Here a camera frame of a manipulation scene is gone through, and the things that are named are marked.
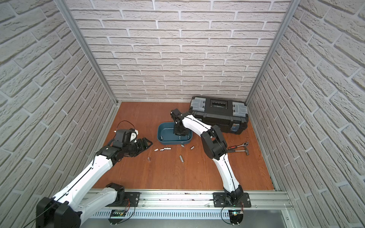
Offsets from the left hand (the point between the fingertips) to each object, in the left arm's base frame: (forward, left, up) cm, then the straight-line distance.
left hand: (150, 143), depth 80 cm
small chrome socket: (+2, -5, -13) cm, 14 cm away
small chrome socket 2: (-4, +3, -13) cm, 14 cm away
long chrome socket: (-4, -18, -12) cm, 22 cm away
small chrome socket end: (+2, -1, -13) cm, 13 cm away
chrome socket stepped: (+3, -25, -12) cm, 28 cm away
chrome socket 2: (+11, -4, -13) cm, 17 cm away
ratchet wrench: (+6, -61, -12) cm, 62 cm away
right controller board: (-35, -46, -14) cm, 59 cm away
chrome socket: (+5, -19, -13) cm, 23 cm away
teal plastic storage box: (+12, -7, -12) cm, 18 cm away
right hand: (+15, -17, -12) cm, 26 cm away
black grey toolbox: (+17, -50, +4) cm, 53 cm away
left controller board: (-32, +16, -17) cm, 40 cm away
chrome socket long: (+3, -8, -13) cm, 15 cm away
